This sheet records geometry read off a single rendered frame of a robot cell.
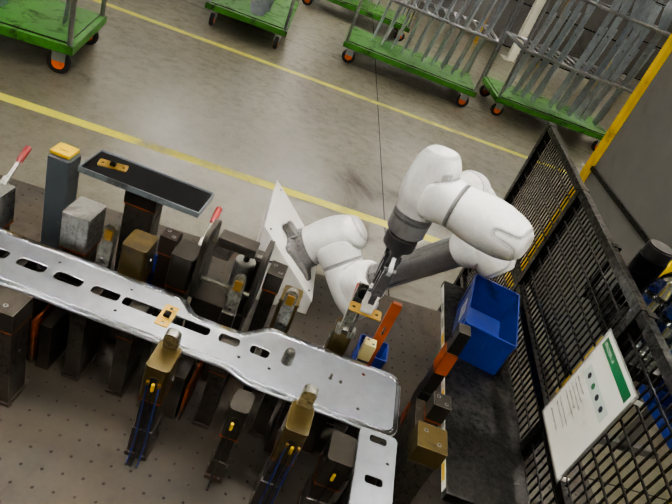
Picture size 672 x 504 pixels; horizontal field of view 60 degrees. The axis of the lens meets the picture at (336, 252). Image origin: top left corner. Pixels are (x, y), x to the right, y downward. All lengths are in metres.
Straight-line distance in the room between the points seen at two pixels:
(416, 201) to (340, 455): 0.64
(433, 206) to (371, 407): 0.62
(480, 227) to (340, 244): 0.99
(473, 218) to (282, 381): 0.67
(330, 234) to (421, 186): 0.95
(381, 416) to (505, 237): 0.63
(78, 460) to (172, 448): 0.23
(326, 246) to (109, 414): 0.92
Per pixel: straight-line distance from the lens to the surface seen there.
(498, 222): 1.18
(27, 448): 1.70
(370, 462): 1.47
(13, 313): 1.53
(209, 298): 1.74
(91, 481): 1.65
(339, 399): 1.56
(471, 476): 1.55
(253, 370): 1.53
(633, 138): 4.05
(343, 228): 2.10
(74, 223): 1.72
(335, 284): 2.12
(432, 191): 1.20
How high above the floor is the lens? 2.10
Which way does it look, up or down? 32 degrees down
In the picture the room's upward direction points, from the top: 23 degrees clockwise
